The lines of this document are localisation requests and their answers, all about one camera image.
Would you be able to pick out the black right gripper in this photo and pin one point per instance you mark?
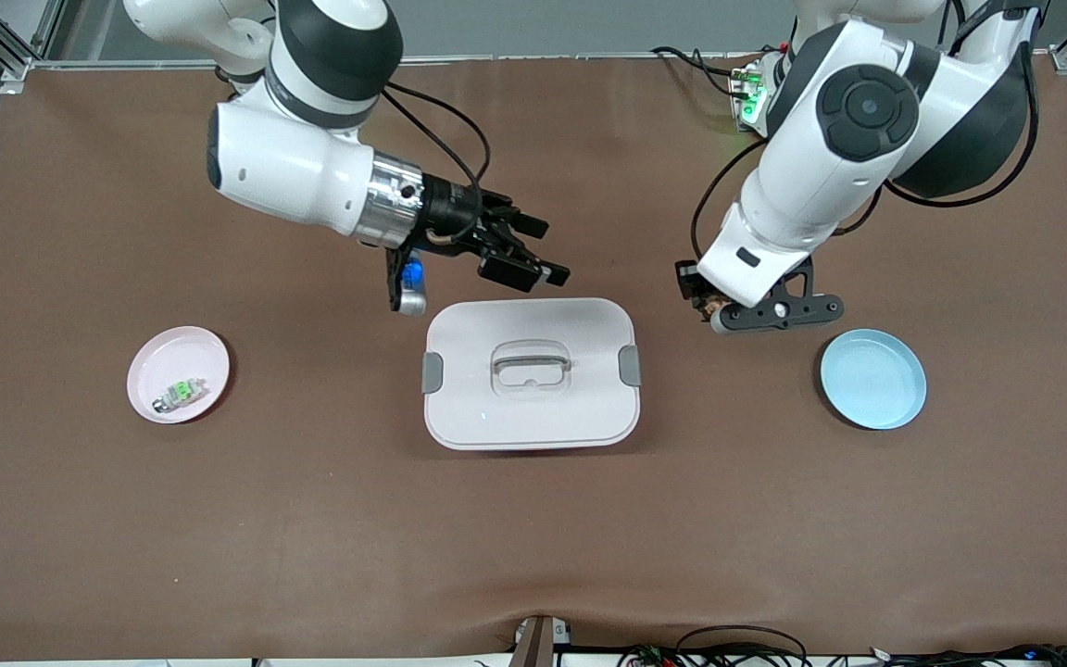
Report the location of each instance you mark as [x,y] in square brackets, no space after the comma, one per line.
[448,207]

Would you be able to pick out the orange and black switch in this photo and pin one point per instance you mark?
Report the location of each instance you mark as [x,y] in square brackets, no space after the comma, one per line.
[714,308]

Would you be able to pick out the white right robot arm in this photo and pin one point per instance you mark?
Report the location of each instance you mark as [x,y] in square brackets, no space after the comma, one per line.
[283,167]

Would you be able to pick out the grey box latch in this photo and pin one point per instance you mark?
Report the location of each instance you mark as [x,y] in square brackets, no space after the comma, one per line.
[432,372]
[630,364]

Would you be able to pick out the white lidded storage box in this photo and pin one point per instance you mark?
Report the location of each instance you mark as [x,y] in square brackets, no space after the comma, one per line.
[533,408]

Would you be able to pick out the light blue round plate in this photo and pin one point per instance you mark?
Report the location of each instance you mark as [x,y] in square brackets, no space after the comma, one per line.
[872,380]

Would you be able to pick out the brown table mat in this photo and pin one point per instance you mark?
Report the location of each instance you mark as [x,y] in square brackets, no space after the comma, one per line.
[533,537]

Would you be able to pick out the pink round plate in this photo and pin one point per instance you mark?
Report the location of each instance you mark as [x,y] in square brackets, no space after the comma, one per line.
[191,357]

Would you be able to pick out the green and silver switch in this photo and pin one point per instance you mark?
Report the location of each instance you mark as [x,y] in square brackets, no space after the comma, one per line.
[182,394]

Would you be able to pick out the grey camera mount clamp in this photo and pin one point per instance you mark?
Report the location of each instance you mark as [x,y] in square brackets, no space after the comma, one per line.
[538,641]

